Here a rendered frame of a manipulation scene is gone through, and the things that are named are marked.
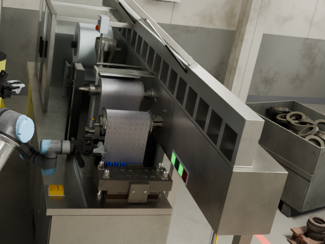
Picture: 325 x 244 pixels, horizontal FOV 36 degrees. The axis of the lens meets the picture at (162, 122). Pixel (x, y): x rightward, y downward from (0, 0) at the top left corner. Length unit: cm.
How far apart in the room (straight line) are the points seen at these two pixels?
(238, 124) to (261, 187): 29
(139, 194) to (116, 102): 57
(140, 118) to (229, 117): 80
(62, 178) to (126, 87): 62
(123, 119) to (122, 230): 58
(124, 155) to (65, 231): 51
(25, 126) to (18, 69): 414
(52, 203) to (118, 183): 34
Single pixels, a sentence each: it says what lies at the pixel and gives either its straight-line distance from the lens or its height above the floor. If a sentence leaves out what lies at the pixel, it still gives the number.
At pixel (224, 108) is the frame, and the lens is 204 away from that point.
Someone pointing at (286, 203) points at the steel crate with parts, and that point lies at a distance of 478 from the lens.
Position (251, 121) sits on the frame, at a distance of 189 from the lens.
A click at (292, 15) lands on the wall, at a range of 790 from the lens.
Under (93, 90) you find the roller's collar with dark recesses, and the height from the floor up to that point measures 134.
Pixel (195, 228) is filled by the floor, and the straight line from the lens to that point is 425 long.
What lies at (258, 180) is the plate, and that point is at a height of 140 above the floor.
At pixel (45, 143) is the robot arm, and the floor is 114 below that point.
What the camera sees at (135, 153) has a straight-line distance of 274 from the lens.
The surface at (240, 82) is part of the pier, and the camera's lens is 739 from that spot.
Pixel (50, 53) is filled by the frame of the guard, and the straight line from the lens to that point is 353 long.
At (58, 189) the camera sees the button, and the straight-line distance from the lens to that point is 264.
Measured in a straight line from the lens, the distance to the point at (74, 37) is 352.
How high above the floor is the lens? 225
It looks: 21 degrees down
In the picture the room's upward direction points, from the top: 11 degrees clockwise
